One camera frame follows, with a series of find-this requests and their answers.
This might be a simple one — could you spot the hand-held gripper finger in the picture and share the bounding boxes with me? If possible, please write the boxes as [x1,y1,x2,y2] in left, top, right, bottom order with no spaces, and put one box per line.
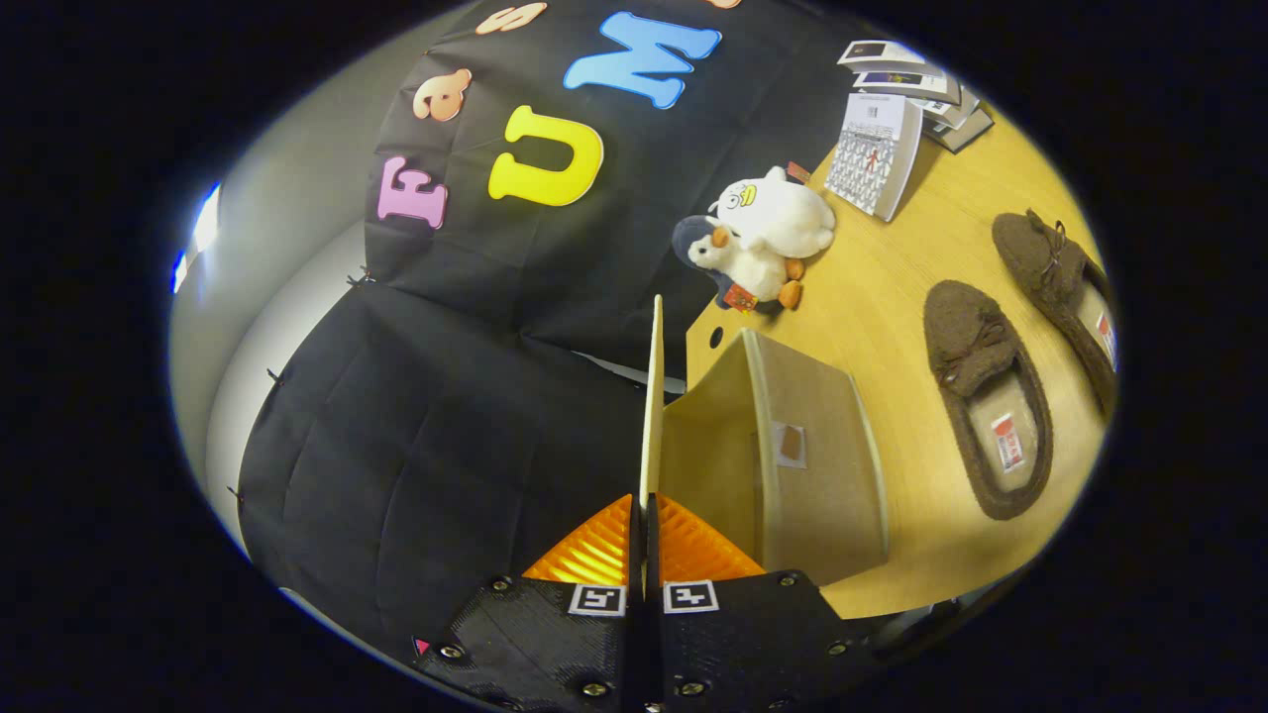
[646,493,855,713]
[411,493,647,713]

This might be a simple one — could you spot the beige fabric storage box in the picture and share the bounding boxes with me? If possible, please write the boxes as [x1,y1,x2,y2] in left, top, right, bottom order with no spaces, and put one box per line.
[638,293,891,588]

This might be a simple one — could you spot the brown fuzzy shoe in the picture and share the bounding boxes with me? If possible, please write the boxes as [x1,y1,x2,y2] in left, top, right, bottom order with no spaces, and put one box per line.
[922,279,1054,522]
[992,207,1120,419]

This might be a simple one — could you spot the grey white plush penguin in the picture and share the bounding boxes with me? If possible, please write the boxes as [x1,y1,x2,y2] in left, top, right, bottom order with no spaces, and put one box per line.
[671,214,806,314]

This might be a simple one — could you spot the white plush duck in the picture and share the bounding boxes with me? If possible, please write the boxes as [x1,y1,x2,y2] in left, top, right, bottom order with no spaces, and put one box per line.
[707,165,837,261]

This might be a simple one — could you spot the patterned cover book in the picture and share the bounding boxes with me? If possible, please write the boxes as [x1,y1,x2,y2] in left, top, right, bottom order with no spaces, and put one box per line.
[823,91,925,224]

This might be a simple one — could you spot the grey book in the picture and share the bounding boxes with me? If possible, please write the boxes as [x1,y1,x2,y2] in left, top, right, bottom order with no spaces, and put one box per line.
[931,106,996,154]

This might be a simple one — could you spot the large ceiling light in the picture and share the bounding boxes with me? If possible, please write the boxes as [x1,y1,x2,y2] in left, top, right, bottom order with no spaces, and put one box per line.
[172,182,222,295]

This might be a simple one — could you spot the white book blue cover picture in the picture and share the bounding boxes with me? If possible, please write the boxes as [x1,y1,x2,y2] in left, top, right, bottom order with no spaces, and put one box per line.
[853,68,963,108]

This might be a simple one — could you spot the thin white book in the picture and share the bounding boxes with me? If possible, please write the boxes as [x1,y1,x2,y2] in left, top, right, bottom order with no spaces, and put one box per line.
[919,89,983,131]

